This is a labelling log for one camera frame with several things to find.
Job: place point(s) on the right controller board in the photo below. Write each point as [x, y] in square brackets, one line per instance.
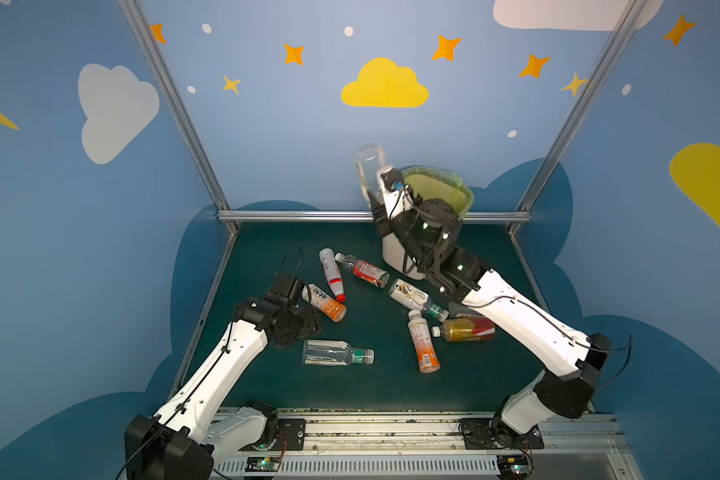
[512, 465]

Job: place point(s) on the aluminium frame post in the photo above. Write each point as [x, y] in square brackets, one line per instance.
[137, 20]
[614, 47]

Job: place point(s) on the crushed clear bottle green cap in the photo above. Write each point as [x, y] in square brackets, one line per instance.
[335, 353]

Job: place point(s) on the white orange gradient bottle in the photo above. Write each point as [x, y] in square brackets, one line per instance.
[427, 359]

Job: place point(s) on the horizontal aluminium frame bar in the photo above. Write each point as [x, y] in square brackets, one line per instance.
[355, 216]

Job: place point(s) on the clear bottle white yellow label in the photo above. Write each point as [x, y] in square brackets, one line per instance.
[457, 310]

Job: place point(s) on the left aluminium frame post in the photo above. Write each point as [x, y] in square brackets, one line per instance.
[137, 20]

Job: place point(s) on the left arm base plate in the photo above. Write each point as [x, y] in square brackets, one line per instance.
[290, 434]

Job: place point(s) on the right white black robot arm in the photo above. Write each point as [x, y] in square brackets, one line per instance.
[572, 360]

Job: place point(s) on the right aluminium frame post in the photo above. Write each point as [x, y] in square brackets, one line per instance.
[614, 47]

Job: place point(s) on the white orange label bottle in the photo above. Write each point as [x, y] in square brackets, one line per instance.
[319, 299]

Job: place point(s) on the yellow red tea bottle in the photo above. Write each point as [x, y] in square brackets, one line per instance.
[465, 329]

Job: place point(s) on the white waste bin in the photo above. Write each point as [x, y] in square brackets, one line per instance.
[396, 257]

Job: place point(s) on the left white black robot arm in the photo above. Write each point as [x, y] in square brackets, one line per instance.
[181, 441]

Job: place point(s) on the controller board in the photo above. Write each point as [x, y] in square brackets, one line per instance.
[512, 465]
[269, 465]

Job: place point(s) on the white bottle red cap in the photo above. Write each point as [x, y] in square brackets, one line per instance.
[332, 274]

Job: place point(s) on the left controller board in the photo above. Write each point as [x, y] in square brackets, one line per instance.
[269, 465]

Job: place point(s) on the green plastic bin liner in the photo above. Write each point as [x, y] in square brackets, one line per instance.
[433, 183]

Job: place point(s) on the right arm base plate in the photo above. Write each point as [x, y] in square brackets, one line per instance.
[483, 433]

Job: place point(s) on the clear bottle red label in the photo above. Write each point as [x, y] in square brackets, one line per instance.
[362, 269]

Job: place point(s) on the white label green cap bottle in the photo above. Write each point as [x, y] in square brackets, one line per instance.
[414, 298]

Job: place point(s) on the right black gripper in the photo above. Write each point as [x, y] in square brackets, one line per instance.
[381, 212]

